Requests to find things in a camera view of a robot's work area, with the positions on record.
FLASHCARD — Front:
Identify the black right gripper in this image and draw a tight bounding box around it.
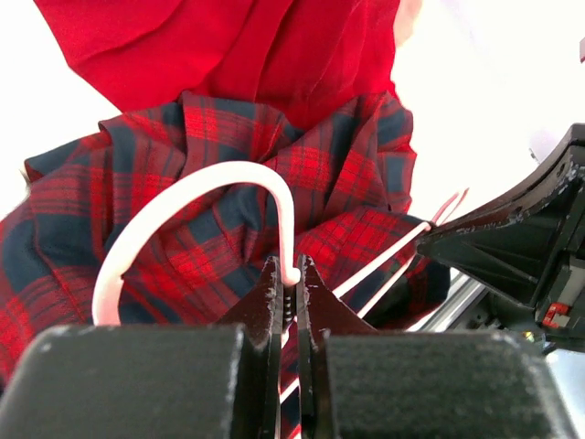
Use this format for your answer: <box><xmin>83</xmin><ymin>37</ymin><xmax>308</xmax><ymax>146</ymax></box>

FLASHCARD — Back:
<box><xmin>417</xmin><ymin>123</ymin><xmax>584</xmax><ymax>353</ymax></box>

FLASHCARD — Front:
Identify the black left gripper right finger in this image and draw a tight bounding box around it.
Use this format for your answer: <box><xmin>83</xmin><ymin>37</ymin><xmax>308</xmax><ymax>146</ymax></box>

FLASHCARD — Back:
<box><xmin>295</xmin><ymin>255</ymin><xmax>378</xmax><ymax>438</ymax></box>

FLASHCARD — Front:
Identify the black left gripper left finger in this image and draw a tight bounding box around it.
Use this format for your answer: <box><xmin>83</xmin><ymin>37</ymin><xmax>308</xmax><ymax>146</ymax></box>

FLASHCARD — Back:
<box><xmin>217</xmin><ymin>257</ymin><xmax>282</xmax><ymax>438</ymax></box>

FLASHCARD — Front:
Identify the red plaid skirt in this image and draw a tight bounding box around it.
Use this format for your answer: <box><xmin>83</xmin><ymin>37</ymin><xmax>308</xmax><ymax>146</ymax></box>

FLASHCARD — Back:
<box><xmin>0</xmin><ymin>89</ymin><xmax>453</xmax><ymax>439</ymax></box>

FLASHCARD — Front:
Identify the pink wire hanger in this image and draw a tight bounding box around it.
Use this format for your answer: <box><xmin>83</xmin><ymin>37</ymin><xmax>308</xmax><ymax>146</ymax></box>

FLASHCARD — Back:
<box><xmin>90</xmin><ymin>159</ymin><xmax>471</xmax><ymax>403</ymax></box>

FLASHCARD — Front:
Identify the red hanging garment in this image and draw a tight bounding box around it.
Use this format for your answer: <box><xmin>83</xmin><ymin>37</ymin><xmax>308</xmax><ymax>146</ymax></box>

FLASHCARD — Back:
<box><xmin>37</xmin><ymin>0</ymin><xmax>399</xmax><ymax>128</ymax></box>

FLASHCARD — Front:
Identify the pink hanging garment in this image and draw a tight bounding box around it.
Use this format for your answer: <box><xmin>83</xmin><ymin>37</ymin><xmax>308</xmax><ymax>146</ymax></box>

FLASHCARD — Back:
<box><xmin>393</xmin><ymin>0</ymin><xmax>423</xmax><ymax>48</ymax></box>

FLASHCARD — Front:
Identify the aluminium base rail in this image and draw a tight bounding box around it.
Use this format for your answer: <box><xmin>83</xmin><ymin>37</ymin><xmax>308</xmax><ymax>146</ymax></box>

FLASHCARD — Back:
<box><xmin>408</xmin><ymin>273</ymin><xmax>502</xmax><ymax>333</ymax></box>

